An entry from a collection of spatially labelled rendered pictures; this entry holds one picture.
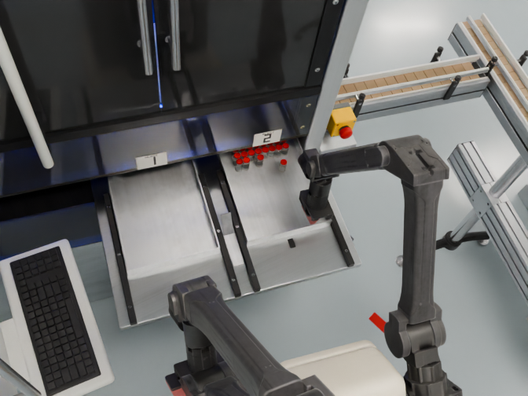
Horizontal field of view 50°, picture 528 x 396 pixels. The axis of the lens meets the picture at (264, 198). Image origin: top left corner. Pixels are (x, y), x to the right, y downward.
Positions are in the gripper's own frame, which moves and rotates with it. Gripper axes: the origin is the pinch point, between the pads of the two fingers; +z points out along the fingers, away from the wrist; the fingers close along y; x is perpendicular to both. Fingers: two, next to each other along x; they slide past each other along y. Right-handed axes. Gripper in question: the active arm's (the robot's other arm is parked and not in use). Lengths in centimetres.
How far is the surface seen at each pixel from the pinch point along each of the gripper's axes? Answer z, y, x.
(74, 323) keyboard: 11, -7, 70
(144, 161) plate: -14, 23, 43
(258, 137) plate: -14.9, 22.8, 10.1
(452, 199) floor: 85, 49, -107
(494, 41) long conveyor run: -10, 53, -92
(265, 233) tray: 3.7, 2.1, 13.4
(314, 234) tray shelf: 4.5, -1.6, -0.6
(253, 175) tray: 0.4, 21.9, 11.1
